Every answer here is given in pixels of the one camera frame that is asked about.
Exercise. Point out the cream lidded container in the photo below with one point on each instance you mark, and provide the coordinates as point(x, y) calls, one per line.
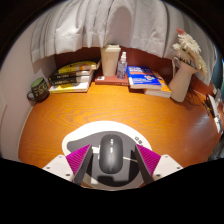
point(110, 61)

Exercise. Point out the black book with white pages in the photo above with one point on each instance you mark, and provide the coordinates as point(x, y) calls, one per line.
point(70, 80)

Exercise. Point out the orange book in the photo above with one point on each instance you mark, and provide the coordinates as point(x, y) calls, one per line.
point(163, 90)

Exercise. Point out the yellow and white book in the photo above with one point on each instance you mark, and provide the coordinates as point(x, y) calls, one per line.
point(68, 87)

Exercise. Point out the blue book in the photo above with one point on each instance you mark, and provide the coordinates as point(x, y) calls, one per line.
point(143, 77)

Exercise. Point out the thin black book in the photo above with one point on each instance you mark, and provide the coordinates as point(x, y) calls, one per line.
point(70, 75)

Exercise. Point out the yellow and black book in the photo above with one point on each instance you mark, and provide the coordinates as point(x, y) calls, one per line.
point(78, 67)

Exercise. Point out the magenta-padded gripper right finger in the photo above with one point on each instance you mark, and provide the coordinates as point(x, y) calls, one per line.
point(165, 166)

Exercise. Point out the white pleated curtain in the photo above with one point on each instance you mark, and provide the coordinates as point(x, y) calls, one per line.
point(110, 23)

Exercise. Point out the clear spray bottle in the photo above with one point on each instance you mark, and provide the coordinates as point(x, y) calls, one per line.
point(122, 68)

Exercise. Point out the black computer mouse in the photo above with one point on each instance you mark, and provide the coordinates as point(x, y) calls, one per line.
point(111, 154)

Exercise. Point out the white and grey mouse pad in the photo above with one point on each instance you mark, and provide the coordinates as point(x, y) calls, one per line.
point(100, 128)

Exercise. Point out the white jug vase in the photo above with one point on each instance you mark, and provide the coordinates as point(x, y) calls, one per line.
point(181, 83)

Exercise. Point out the dark mug with green inside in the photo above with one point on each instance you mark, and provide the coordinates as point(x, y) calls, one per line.
point(40, 90)

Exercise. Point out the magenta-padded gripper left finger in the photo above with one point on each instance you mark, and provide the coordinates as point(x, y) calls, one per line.
point(57, 166)

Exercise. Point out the red book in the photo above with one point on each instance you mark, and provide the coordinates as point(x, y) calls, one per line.
point(111, 81)

